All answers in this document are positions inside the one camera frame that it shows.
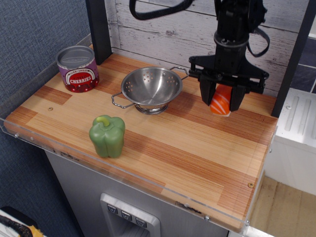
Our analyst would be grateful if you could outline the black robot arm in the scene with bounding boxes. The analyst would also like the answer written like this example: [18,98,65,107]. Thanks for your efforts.
[189,0,270,116]

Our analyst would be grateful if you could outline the green bell pepper toy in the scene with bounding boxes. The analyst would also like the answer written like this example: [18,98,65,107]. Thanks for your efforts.
[89,115,125,158]

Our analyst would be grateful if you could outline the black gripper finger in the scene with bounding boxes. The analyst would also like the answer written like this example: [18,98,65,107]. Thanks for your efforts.
[230,85,246,112]
[198,73,217,106]

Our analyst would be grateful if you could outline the left black vertical post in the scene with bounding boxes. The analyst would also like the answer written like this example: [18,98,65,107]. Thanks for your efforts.
[85,0,112,65]

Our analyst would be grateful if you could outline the cherries can toy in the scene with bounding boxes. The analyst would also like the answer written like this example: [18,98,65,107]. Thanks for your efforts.
[56,45,99,93]

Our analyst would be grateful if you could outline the black vertical post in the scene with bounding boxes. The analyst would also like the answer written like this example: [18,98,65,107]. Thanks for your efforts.
[85,0,112,65]
[271,0,316,118]

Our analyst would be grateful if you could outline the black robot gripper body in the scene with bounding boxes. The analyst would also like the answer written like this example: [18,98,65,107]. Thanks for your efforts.
[189,34,269,94]

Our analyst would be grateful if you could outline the water dispenser panel with buttons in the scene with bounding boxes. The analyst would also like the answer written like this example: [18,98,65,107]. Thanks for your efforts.
[100,193,161,237]

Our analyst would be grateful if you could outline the yellow cloth object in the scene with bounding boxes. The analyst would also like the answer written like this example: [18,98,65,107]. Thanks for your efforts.
[28,225,45,237]

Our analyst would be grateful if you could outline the right black vertical post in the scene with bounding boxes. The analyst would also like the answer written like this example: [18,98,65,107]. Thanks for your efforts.
[271,0,316,118]

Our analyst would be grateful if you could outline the black braided cable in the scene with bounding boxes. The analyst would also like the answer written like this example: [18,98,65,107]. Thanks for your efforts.
[0,214,33,237]

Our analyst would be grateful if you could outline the grey toy fridge cabinet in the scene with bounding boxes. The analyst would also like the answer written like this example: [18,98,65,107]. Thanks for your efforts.
[46,152,229,237]

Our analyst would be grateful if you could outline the salmon nigiri sushi toy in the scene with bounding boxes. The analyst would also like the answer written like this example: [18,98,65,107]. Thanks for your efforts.
[210,84,232,117]

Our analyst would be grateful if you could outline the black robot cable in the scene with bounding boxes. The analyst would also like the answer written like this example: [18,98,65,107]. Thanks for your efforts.
[129,0,270,58]

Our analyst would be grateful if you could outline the white toy sink unit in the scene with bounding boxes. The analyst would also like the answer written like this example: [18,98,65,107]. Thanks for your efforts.
[264,88,316,195]

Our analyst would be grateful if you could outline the clear acrylic table guard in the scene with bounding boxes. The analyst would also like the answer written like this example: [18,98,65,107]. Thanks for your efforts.
[0,32,276,236]

